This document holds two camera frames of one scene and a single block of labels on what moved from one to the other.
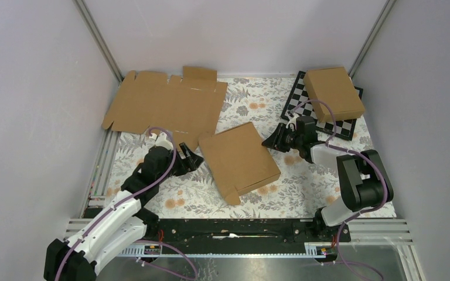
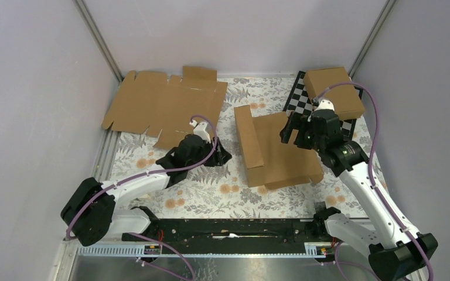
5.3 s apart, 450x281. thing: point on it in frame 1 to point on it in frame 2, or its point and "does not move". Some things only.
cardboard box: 238,160 to 270,163
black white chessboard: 300,104 does not move
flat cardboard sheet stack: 184,109 does not move
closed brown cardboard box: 334,86 does not move
